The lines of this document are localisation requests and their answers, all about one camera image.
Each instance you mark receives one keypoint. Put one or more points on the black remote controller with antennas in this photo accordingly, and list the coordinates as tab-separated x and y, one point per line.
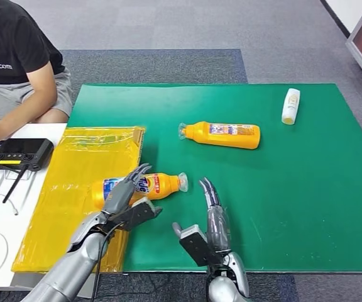
24	154

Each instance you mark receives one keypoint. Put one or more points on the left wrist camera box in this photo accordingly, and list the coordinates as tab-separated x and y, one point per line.
137	214

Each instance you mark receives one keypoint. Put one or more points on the small white bottle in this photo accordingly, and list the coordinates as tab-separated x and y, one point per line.
290	106

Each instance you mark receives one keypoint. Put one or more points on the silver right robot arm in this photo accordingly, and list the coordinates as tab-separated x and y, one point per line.
228	283

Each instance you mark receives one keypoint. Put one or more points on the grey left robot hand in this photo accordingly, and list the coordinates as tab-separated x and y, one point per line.
119	196

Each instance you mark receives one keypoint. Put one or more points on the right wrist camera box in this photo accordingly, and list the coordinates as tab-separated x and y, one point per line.
195	246

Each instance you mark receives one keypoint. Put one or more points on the yellow plastic-wrapped box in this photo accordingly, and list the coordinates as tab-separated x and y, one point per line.
64	166

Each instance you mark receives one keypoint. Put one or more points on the orange detergent bottle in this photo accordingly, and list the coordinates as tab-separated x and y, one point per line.
225	137
162	185

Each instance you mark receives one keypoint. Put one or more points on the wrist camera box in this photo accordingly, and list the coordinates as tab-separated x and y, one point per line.
195	246
137	214

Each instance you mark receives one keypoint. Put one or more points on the person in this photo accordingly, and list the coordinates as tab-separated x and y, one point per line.
11	41

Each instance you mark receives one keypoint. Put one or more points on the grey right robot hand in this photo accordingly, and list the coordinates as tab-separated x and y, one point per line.
218	231

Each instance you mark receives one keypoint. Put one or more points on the green mat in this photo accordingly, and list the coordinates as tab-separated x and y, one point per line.
278	187

